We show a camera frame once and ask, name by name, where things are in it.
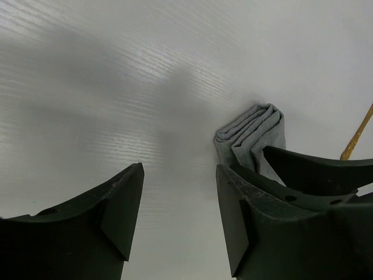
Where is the grey cloth napkin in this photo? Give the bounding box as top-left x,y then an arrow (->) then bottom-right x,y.
214,103 -> 286,184

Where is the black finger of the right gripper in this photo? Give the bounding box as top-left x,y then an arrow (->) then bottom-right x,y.
263,146 -> 372,195

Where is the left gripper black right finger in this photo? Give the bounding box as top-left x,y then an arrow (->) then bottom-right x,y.
216,165 -> 372,279

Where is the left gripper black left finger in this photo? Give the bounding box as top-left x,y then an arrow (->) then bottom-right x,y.
1,163 -> 145,279

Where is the gold knife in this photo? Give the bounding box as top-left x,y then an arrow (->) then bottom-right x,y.
340,104 -> 373,160

